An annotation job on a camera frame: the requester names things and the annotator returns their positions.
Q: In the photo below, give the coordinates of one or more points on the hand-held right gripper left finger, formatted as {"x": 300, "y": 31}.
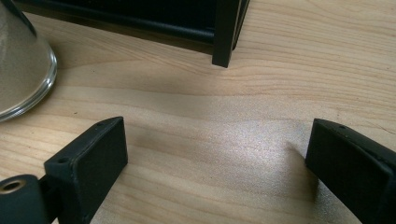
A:
{"x": 93, "y": 165}

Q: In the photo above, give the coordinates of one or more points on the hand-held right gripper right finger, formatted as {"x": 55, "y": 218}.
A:
{"x": 355, "y": 168}

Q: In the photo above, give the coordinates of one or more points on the black two-tier metal rack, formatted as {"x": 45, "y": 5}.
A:
{"x": 174, "y": 21}

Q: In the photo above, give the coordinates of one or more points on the glass seasoning jar white lid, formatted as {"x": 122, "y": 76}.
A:
{"x": 21, "y": 62}

